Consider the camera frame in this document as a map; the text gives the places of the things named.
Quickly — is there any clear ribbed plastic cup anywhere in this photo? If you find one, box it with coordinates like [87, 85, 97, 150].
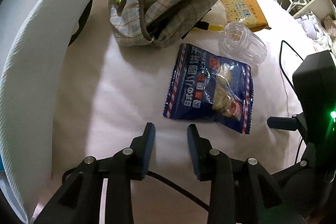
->
[218, 22, 268, 66]

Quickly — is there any white bed cover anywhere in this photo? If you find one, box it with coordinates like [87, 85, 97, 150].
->
[31, 0, 324, 224]

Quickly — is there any dark blue biscuit packet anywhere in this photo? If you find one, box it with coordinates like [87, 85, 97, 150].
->
[163, 43, 253, 134]

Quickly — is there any orange cracker packet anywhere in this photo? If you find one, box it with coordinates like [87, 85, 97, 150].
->
[220, 0, 270, 32]

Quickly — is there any plaid fabric pouch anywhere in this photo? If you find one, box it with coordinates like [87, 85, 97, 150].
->
[108, 0, 218, 48]

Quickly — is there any white fabric storage box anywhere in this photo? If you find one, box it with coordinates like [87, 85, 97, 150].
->
[1, 0, 90, 223]

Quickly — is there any black cable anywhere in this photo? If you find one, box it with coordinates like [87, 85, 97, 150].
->
[278, 40, 305, 93]

